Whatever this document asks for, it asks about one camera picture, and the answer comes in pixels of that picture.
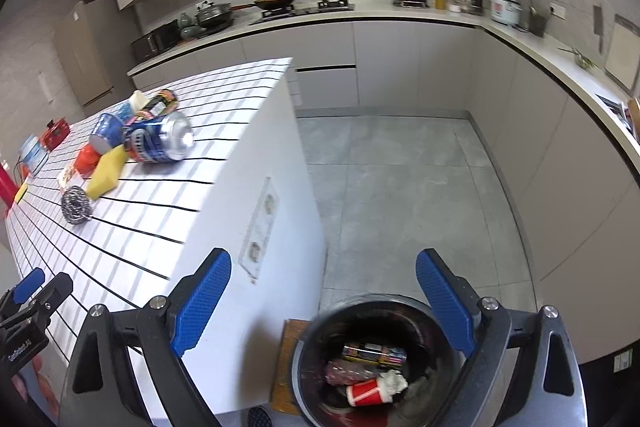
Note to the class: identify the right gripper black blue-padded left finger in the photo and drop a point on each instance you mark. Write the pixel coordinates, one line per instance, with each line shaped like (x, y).
(100, 387)

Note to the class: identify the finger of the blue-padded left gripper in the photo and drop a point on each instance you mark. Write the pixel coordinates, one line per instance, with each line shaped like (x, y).
(25, 288)

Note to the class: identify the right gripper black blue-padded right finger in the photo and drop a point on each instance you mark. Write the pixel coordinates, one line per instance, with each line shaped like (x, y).
(545, 387)

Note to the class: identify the steel wool scrubber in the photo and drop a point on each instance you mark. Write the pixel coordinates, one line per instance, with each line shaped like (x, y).
(75, 205)

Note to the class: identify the yellow sponge cloth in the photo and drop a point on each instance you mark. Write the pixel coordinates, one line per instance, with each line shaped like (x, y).
(106, 175)

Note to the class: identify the orange red snack wrapper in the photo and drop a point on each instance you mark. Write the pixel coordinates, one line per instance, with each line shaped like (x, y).
(87, 160)

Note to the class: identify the red paper cup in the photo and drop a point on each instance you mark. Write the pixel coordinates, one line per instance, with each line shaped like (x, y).
(367, 393)

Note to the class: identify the blue paper cup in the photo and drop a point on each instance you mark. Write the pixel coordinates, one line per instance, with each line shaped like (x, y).
(107, 132)

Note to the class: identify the clear plastic bag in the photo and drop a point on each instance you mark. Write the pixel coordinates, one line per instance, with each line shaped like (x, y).
(345, 373)

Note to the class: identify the blue Pepsi can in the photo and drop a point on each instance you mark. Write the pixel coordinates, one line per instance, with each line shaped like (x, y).
(167, 138)

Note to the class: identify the black yellow drink can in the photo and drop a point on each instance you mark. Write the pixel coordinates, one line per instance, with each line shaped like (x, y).
(163, 103)

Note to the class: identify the white tissue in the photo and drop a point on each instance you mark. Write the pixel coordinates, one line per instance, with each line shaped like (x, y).
(391, 383)

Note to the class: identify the black trash bin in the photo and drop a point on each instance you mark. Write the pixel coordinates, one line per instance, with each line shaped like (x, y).
(363, 338)

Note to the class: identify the person's left hand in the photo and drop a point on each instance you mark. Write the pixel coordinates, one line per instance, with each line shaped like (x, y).
(31, 383)

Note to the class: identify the red cylinder object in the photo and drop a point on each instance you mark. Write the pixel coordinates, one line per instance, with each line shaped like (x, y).
(8, 189)

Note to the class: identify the yellow small sponge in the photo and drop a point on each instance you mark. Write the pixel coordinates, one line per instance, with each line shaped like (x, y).
(21, 191)

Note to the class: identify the small white food wrapper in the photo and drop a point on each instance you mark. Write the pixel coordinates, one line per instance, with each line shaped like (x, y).
(69, 176)

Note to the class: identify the glass jar blue label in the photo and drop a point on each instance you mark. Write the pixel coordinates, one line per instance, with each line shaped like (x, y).
(33, 154)

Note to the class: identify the red small box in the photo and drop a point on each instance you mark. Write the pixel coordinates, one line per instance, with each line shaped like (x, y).
(57, 131)

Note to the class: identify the beige refrigerator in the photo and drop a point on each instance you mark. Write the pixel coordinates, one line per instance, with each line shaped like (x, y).
(93, 43)

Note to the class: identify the black microwave oven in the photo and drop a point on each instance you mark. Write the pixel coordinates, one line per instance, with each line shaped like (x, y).
(156, 42)

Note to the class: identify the lidded black wok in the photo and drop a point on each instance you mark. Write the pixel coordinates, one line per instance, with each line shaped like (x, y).
(209, 15)

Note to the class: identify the wooden cutting board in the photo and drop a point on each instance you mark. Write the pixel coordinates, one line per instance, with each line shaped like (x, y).
(622, 61)

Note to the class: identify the utensil holder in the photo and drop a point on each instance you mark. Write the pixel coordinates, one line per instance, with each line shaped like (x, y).
(537, 20)

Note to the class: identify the frying pan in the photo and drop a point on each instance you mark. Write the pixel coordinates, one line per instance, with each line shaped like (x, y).
(265, 5)

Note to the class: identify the white rice cooker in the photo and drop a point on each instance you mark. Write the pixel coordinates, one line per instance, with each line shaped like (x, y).
(506, 12)

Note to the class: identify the gas stove top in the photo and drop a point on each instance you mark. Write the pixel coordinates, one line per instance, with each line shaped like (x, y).
(323, 6)

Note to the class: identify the wall-hung cleaver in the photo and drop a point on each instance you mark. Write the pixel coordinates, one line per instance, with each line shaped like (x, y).
(598, 26)

